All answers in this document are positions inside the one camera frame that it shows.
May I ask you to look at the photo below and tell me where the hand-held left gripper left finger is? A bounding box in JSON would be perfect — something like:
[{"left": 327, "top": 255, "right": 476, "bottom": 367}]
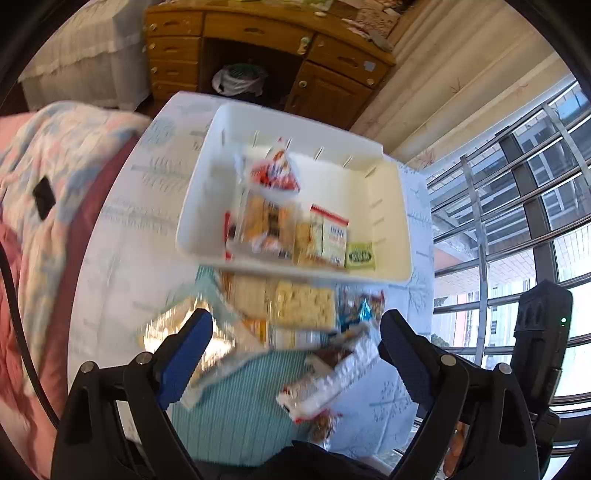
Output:
[{"left": 51, "top": 308, "right": 214, "bottom": 480}]

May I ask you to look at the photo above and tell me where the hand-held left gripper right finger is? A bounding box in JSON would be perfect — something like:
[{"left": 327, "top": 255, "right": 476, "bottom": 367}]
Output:
[{"left": 379, "top": 308, "right": 542, "bottom": 480}]

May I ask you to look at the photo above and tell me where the clear bread packet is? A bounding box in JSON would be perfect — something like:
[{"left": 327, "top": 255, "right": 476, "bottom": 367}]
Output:
[{"left": 136, "top": 295, "right": 241, "bottom": 409}]

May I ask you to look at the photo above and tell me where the blue candy wrapper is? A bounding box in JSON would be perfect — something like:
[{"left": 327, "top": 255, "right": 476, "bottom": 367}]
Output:
[{"left": 339, "top": 295, "right": 377, "bottom": 330}]

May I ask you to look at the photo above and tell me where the brown nut candy packet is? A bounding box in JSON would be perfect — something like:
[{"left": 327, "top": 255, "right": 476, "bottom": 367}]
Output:
[{"left": 307, "top": 411, "right": 342, "bottom": 446}]

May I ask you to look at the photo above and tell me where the small green snack packet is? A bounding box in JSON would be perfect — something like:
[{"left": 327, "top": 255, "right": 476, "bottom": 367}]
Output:
[{"left": 345, "top": 242, "right": 377, "bottom": 271}]

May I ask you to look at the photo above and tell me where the clear puffed rice cracker packet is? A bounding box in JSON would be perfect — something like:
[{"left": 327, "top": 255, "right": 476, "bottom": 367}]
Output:
[{"left": 270, "top": 281, "right": 337, "bottom": 329}]

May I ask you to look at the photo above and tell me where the red yellow cracker packet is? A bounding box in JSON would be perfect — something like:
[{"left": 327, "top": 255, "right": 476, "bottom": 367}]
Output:
[{"left": 293, "top": 204, "right": 350, "bottom": 268}]

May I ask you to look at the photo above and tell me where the bread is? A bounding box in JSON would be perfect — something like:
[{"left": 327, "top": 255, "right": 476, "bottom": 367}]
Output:
[{"left": 226, "top": 189, "right": 298, "bottom": 259}]

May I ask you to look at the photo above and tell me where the white plastic bin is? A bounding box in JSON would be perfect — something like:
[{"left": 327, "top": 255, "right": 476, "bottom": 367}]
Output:
[{"left": 175, "top": 102, "right": 414, "bottom": 283}]

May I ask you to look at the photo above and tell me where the red white snack packet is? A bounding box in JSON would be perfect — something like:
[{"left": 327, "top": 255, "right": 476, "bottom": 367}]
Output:
[{"left": 240, "top": 137, "right": 303, "bottom": 197}]

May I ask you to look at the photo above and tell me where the brown candy wrapper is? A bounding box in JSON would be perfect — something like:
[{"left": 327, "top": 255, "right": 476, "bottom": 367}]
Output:
[{"left": 365, "top": 290, "right": 386, "bottom": 319}]

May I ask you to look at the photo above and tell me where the white cracker packet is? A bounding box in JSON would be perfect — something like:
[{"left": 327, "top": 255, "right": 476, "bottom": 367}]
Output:
[{"left": 221, "top": 272, "right": 278, "bottom": 319}]

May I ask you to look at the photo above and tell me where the window with steel grille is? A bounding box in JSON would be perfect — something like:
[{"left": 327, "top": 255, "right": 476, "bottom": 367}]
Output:
[{"left": 425, "top": 78, "right": 591, "bottom": 462}]

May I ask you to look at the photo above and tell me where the pink blanket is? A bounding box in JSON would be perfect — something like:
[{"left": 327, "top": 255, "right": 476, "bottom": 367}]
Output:
[{"left": 0, "top": 222, "right": 93, "bottom": 467}]

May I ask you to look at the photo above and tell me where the small black device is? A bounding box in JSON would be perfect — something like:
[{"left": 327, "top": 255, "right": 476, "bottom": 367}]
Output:
[{"left": 32, "top": 178, "right": 57, "bottom": 221}]

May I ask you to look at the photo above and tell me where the floral blanket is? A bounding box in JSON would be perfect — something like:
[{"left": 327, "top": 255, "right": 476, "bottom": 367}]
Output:
[{"left": 0, "top": 100, "right": 153, "bottom": 287}]

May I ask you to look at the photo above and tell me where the plastic bag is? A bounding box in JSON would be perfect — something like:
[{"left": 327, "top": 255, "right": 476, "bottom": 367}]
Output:
[{"left": 211, "top": 64, "right": 269, "bottom": 97}]

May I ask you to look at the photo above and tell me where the cloth covered cabinet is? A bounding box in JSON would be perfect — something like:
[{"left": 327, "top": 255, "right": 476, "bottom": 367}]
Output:
[{"left": 18, "top": 0, "right": 153, "bottom": 112}]

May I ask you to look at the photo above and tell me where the wooden desk with drawers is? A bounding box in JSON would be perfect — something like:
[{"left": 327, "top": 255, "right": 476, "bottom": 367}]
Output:
[{"left": 144, "top": 0, "right": 398, "bottom": 130}]

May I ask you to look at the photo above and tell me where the black cable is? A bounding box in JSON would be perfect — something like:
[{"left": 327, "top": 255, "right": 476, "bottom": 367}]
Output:
[{"left": 0, "top": 244, "right": 63, "bottom": 428}]

